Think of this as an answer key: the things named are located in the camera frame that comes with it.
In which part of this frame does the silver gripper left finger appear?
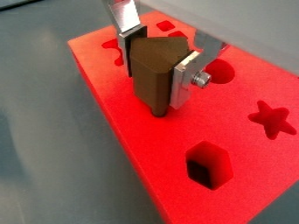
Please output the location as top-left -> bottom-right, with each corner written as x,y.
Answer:
102,0 -> 147,76

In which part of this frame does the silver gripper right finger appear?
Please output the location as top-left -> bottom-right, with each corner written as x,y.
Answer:
170,31 -> 227,109

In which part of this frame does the brown three prong peg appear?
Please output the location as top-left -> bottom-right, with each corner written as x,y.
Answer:
130,37 -> 191,117

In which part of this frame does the red foam shape board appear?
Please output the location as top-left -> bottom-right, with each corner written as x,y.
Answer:
67,10 -> 299,224

